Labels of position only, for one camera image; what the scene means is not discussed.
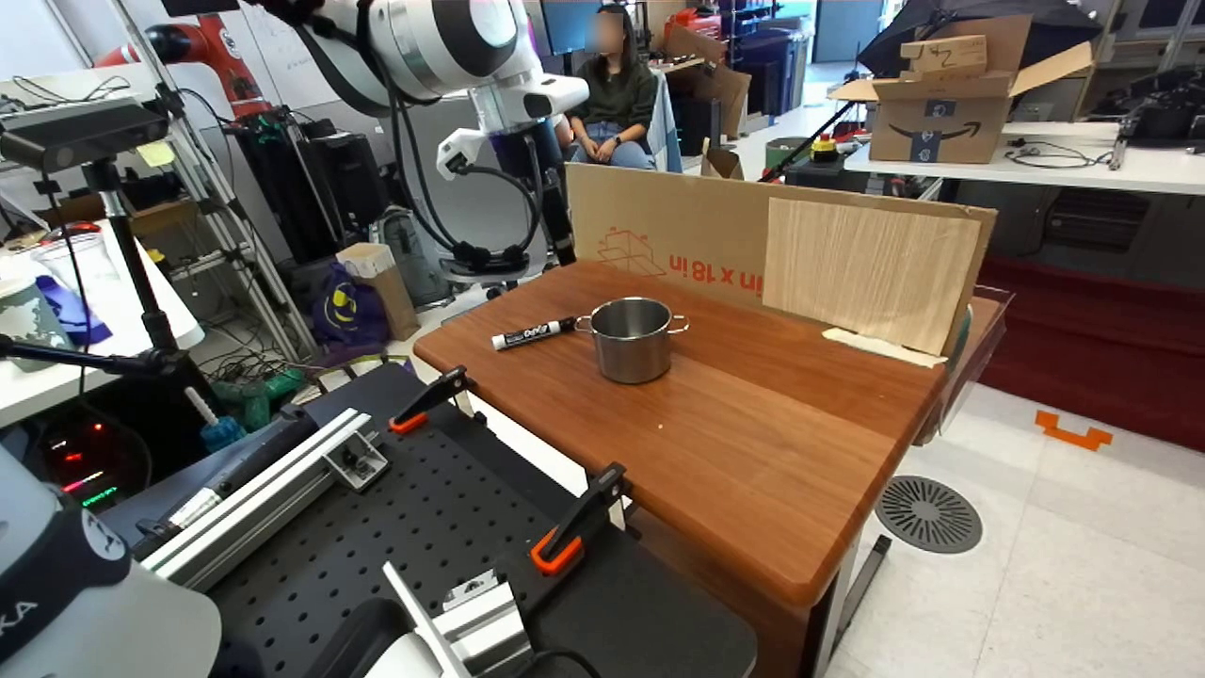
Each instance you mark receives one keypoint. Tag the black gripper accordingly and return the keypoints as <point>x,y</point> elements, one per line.
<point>538,153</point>

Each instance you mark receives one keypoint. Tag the white marker with black cap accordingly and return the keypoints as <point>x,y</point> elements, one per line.
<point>528,337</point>

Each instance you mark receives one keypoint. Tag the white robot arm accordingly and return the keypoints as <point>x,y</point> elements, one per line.
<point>429,43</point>

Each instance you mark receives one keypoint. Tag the small steel pot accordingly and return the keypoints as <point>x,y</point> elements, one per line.
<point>630,354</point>

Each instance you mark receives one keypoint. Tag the orange floor marker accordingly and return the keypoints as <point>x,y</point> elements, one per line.
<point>1075,440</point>

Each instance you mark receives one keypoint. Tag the brown cardboard panel red print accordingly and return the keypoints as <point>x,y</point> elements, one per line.
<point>664,227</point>

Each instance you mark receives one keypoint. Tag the seated woman dark top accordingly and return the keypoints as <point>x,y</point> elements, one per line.
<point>615,87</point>

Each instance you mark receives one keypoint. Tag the plain brown cardboard box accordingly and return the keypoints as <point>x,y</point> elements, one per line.
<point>390,283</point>

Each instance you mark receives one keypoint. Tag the stacked brown cardboard boxes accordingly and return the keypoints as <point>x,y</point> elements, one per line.
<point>710,97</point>

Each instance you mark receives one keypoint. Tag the purple bag yellow logo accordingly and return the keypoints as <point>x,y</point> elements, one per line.
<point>343,308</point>

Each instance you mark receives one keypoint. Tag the black computer case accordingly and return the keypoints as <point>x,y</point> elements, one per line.
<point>313,184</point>

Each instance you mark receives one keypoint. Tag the blue suitcase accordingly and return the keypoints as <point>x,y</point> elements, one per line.
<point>771,70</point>

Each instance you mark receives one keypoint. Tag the yellow emergency stop button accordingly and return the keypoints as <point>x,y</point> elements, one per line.
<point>825,144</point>

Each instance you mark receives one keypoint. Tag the silver rack poles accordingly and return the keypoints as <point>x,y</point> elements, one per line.
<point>269,303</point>

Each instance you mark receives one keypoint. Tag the black perforated base board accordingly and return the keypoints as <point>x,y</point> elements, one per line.
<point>429,514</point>

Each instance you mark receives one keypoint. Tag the green object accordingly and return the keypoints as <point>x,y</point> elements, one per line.
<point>269,394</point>

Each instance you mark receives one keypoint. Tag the red machine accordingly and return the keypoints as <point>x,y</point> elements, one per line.
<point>220,60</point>

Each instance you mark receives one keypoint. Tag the open cardboard box smile logo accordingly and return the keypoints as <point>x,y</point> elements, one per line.
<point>953,125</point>

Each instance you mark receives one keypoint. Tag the white side table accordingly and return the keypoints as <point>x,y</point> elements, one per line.
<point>128,303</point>

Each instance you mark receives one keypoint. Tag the round metal floor drain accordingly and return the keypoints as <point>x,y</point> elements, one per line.
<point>928,514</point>

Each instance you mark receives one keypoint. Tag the dark metal table leg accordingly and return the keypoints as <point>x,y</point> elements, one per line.
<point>861,590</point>

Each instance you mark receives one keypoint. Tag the blue plastic item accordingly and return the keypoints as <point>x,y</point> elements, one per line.
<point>71,315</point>

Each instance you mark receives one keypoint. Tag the black controller red lights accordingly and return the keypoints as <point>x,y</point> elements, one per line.
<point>87,459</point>

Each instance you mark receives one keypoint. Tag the dark red floor mat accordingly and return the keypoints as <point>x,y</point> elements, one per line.
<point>1104,341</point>

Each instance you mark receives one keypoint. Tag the white desk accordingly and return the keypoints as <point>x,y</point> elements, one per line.
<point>1133,174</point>

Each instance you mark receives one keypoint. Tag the black equipment pile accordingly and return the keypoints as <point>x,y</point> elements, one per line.
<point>1168,106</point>

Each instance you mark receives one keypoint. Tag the aluminium extrusion rail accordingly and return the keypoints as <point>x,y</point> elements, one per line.
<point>251,497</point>
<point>484,625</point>

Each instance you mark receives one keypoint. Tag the black tripod with camera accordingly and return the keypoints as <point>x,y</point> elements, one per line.
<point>79,125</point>

